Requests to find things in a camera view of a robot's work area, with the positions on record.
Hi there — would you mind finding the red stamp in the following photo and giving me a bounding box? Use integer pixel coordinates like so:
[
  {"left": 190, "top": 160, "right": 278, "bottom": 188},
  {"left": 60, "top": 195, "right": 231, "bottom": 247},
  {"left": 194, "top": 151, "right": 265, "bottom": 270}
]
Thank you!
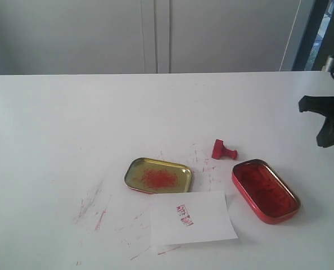
[{"left": 211, "top": 139, "right": 238, "bottom": 160}]

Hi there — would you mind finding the red ink pad tin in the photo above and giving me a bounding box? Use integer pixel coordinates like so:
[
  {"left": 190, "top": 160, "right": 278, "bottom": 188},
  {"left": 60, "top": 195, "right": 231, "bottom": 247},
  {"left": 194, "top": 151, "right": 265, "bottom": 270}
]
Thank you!
[{"left": 232, "top": 159, "right": 301, "bottom": 224}]

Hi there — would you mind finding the white paper sheet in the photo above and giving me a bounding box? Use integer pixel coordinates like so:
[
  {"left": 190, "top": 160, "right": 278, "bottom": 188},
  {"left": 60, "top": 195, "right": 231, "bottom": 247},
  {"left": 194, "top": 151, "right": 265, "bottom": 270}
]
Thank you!
[{"left": 149, "top": 191, "right": 238, "bottom": 246}]

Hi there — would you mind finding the gold tin lid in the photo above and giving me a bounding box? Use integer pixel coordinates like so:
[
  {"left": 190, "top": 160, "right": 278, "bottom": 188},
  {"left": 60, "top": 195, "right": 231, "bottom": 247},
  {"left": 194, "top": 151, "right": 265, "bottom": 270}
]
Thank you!
[{"left": 124, "top": 157, "right": 193, "bottom": 194}]

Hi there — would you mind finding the white cabinet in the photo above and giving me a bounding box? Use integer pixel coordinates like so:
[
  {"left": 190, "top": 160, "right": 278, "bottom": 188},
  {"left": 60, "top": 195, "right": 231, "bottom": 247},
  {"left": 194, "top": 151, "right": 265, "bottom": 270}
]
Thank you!
[{"left": 0, "top": 1, "right": 314, "bottom": 75}]

